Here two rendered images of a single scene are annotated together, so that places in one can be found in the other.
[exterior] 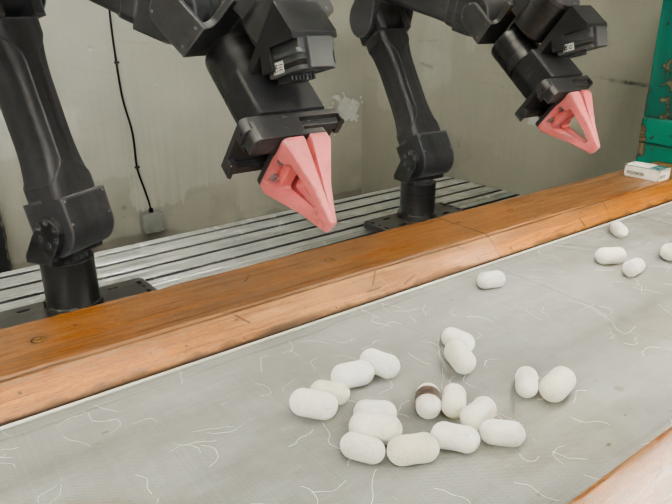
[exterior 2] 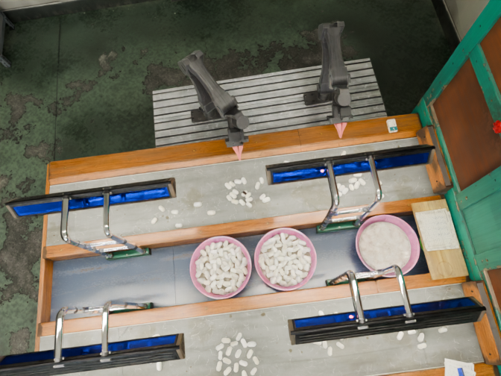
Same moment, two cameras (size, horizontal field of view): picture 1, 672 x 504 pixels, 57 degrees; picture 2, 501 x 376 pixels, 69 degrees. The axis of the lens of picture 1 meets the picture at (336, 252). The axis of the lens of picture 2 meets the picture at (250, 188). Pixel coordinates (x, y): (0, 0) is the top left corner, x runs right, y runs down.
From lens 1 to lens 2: 1.41 m
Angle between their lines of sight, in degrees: 55
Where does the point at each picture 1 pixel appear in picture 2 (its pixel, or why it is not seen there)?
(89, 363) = (200, 160)
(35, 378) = (191, 161)
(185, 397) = (212, 172)
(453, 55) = not seen: outside the picture
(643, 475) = (254, 222)
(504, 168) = not seen: outside the picture
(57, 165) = (203, 99)
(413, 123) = (322, 78)
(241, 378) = (222, 171)
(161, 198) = not seen: outside the picture
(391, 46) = (325, 48)
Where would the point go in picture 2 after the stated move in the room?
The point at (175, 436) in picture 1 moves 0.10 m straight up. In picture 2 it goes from (208, 181) to (204, 174)
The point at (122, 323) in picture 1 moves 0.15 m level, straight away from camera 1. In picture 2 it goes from (207, 151) to (213, 123)
